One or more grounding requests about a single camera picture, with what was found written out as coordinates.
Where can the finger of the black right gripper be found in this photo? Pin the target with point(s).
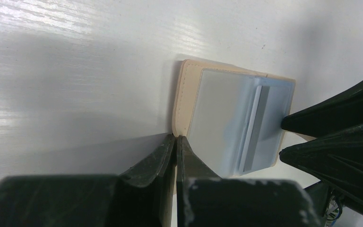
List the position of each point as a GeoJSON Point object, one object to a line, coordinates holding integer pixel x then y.
{"type": "Point", "coordinates": [335, 159]}
{"type": "Point", "coordinates": [339, 112]}

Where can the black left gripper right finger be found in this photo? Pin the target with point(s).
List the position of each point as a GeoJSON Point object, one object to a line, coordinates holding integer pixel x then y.
{"type": "Point", "coordinates": [206, 200]}

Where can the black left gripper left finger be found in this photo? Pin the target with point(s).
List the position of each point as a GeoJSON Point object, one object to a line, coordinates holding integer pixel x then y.
{"type": "Point", "coordinates": [139, 197]}

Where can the beige leather card holder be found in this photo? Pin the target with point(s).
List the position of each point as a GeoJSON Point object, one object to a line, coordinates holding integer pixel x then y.
{"type": "Point", "coordinates": [187, 89]}

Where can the blue credit card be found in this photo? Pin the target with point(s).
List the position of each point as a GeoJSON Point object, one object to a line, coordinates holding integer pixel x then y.
{"type": "Point", "coordinates": [262, 134]}

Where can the silver credit card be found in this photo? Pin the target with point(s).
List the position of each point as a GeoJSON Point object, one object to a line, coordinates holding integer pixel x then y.
{"type": "Point", "coordinates": [223, 103]}

